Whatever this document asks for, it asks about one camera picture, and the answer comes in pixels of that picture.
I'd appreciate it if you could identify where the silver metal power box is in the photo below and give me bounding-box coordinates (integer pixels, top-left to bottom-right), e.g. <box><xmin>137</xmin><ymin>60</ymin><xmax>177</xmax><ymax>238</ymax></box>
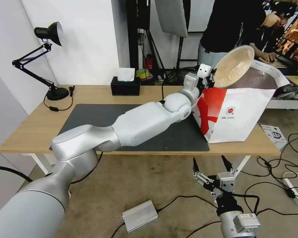
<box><xmin>122</xmin><ymin>199</ymin><xmax>160</xmax><ymax>233</ymax></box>

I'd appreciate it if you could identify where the grey softbox light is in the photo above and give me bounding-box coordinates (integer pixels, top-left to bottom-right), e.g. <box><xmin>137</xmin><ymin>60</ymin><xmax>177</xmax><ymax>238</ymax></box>
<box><xmin>155</xmin><ymin>0</ymin><xmax>188</xmax><ymax>38</ymax></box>

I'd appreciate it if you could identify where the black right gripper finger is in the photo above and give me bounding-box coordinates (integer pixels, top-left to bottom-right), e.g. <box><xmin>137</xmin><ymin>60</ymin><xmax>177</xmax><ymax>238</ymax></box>
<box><xmin>221</xmin><ymin>155</ymin><xmax>239</xmax><ymax>179</ymax></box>
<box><xmin>191</xmin><ymin>157</ymin><xmax>214</xmax><ymax>192</ymax></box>

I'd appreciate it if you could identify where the dark grey desk mat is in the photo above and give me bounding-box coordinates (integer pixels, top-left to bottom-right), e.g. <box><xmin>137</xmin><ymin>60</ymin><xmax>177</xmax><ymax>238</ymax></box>
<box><xmin>57</xmin><ymin>104</ymin><xmax>211</xmax><ymax>151</ymax></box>

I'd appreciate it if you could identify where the computer monitor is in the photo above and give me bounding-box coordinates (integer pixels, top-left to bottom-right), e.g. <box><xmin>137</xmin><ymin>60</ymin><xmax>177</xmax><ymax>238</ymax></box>
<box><xmin>275</xmin><ymin>4</ymin><xmax>298</xmax><ymax>65</ymax></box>

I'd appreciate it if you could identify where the black light stand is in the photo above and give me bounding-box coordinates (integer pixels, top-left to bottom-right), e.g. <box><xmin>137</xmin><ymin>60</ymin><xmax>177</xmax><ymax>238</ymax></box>
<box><xmin>138</xmin><ymin>27</ymin><xmax>198</xmax><ymax>86</ymax></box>

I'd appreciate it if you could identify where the black lamp cable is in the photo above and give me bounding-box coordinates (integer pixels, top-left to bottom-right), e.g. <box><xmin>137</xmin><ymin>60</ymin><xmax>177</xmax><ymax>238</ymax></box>
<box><xmin>43</xmin><ymin>85</ymin><xmax>76</xmax><ymax>112</ymax></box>

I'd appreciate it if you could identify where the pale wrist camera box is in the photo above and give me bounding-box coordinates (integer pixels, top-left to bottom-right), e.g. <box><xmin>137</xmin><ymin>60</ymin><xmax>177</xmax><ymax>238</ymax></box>
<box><xmin>198</xmin><ymin>63</ymin><xmax>211</xmax><ymax>78</ymax></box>
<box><xmin>217</xmin><ymin>172</ymin><xmax>236</xmax><ymax>193</ymax></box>

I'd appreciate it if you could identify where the black tissue box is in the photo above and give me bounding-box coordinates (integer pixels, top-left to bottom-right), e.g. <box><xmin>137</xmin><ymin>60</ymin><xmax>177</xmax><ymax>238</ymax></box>
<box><xmin>111</xmin><ymin>76</ymin><xmax>141</xmax><ymax>96</ymax></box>

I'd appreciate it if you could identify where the white kettle carton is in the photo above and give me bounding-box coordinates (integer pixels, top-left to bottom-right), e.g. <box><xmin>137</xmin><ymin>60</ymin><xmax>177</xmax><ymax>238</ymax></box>
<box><xmin>259</xmin><ymin>123</ymin><xmax>288</xmax><ymax>151</ymax></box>

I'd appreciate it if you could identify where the white power strip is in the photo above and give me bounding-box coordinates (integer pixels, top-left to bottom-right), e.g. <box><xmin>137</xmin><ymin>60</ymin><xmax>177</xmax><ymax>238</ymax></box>
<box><xmin>282</xmin><ymin>177</ymin><xmax>298</xmax><ymax>207</ymax></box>

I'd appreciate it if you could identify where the white tissue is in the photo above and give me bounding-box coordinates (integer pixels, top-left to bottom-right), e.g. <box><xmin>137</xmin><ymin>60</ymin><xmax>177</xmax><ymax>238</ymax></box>
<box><xmin>116</xmin><ymin>67</ymin><xmax>135</xmax><ymax>83</ymax></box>

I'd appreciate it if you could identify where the black floor cable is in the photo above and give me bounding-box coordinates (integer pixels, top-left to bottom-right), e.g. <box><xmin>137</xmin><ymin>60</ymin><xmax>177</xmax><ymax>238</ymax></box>
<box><xmin>257</xmin><ymin>133</ymin><xmax>298</xmax><ymax>199</ymax></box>
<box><xmin>0</xmin><ymin>165</ymin><xmax>35</xmax><ymax>184</ymax></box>
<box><xmin>107</xmin><ymin>195</ymin><xmax>220</xmax><ymax>238</ymax></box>

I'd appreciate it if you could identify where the person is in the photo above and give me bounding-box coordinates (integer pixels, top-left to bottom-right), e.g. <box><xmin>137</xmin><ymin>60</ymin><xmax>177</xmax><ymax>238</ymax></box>
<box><xmin>198</xmin><ymin>0</ymin><xmax>296</xmax><ymax>68</ymax></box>

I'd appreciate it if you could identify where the white table leg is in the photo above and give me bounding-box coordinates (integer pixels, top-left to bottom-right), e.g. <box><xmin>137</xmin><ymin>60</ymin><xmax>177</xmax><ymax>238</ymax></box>
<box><xmin>234</xmin><ymin>155</ymin><xmax>252</xmax><ymax>175</ymax></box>
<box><xmin>27</xmin><ymin>153</ymin><xmax>57</xmax><ymax>175</ymax></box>

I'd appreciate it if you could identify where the black desk lamp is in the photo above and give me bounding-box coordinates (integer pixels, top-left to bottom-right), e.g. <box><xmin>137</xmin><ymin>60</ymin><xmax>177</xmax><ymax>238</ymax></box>
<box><xmin>12</xmin><ymin>21</ymin><xmax>70</xmax><ymax>101</ymax></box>

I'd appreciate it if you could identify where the white red takeout bag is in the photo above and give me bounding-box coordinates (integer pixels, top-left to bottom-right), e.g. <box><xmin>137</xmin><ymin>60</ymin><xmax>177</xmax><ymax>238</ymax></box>
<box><xmin>191</xmin><ymin>59</ymin><xmax>290</xmax><ymax>144</ymax></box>

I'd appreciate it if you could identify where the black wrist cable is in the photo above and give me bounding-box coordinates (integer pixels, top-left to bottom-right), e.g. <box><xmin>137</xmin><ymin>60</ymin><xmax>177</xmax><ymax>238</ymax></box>
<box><xmin>232</xmin><ymin>193</ymin><xmax>261</xmax><ymax>218</ymax></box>

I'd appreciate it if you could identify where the beige paper bowl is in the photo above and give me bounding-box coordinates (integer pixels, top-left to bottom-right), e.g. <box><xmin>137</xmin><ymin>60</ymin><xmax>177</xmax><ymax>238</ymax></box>
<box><xmin>213</xmin><ymin>45</ymin><xmax>255</xmax><ymax>88</ymax></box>

